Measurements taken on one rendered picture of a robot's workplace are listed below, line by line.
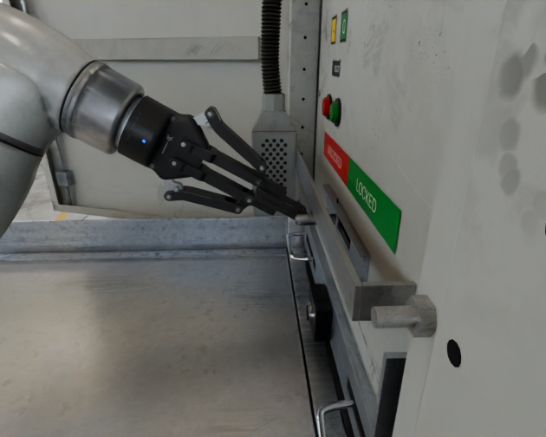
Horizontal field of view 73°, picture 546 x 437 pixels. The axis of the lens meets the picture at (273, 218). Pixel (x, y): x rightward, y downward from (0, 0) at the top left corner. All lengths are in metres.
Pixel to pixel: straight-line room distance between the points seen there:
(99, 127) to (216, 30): 0.42
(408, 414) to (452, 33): 0.18
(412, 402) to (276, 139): 0.48
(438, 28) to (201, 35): 0.62
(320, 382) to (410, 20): 0.38
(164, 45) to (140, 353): 0.57
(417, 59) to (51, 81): 0.34
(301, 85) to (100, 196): 0.59
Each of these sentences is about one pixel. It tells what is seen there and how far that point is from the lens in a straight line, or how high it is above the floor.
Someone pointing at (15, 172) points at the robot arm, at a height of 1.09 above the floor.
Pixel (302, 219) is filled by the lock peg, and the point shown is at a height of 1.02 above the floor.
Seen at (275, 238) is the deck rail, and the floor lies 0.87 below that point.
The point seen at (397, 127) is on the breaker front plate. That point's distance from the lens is 0.29.
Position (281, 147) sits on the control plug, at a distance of 0.60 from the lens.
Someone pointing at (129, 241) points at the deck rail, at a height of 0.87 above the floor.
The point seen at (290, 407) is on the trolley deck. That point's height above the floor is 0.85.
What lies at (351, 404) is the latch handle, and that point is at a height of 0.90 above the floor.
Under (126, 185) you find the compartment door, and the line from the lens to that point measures 0.98.
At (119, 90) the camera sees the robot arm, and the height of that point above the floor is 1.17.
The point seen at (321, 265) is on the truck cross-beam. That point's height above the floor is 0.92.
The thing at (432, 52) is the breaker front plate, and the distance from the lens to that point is 0.25.
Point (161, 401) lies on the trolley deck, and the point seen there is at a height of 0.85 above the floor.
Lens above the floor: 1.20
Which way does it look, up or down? 23 degrees down
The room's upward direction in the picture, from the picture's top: straight up
